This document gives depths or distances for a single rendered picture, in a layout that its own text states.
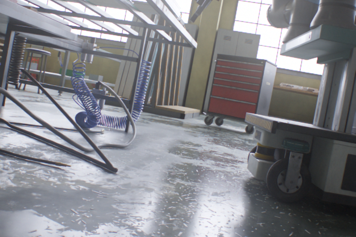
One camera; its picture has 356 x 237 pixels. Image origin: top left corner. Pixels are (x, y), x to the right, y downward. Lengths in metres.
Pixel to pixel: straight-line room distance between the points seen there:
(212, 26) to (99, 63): 2.97
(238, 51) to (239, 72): 3.67
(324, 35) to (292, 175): 0.56
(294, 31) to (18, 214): 1.59
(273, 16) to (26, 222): 1.75
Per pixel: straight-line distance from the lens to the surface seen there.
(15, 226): 0.98
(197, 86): 9.04
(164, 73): 6.26
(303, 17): 2.14
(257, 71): 5.19
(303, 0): 2.17
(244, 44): 8.97
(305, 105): 9.44
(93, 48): 3.18
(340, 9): 1.69
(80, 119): 2.84
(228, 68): 5.37
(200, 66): 9.06
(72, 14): 3.23
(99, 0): 2.93
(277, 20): 2.31
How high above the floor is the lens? 0.36
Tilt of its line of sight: 1 degrees down
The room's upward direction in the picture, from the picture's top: 10 degrees clockwise
